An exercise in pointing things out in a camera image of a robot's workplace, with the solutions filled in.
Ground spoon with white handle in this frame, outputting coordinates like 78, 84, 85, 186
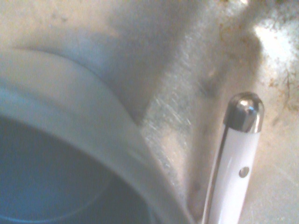
200, 92, 266, 224

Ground stainless steel double sink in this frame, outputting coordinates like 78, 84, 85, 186
0, 0, 299, 224

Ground grey-blue mug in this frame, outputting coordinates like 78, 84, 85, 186
0, 48, 197, 224

